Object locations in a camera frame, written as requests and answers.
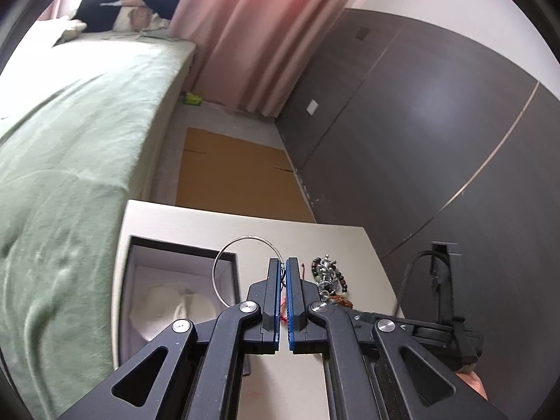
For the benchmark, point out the silver bangle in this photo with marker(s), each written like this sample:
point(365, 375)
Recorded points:
point(217, 267)

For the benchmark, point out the wide pink curtain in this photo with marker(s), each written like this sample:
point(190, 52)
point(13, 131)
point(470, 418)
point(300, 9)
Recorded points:
point(262, 35)

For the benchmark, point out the beige bag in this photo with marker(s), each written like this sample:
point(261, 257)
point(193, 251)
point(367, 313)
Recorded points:
point(138, 18)

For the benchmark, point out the black jewelry box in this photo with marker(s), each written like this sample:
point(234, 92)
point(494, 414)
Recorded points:
point(131, 288)

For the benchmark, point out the green blanket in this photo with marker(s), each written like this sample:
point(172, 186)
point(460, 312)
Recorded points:
point(65, 162)

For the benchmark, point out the beige bed base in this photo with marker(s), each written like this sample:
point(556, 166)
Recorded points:
point(168, 109)

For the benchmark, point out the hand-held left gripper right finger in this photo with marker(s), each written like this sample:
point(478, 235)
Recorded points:
point(291, 310)

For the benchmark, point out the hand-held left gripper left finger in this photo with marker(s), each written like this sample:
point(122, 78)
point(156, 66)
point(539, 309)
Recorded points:
point(275, 310)

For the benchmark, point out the white wall socket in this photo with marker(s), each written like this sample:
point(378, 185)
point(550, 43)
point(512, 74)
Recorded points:
point(313, 107)

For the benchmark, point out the pile of dark clothes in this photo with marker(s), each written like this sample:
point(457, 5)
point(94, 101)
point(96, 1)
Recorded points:
point(127, 2)

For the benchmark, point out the narrow pink curtain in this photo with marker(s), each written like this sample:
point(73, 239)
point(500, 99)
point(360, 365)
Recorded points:
point(51, 8)

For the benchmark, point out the small green packet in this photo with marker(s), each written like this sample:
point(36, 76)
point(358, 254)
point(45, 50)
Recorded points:
point(192, 99)

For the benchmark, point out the brown cardboard sheet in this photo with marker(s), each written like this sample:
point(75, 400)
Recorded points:
point(236, 175)

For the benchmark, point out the person's right hand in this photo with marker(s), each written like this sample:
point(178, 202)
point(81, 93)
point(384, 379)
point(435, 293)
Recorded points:
point(474, 386)

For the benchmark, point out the pale green pillow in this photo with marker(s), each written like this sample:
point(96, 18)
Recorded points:
point(70, 29)

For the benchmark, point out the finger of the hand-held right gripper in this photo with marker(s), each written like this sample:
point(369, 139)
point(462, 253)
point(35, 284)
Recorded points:
point(365, 316)

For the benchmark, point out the white box cushion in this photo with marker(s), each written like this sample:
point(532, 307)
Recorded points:
point(162, 306)

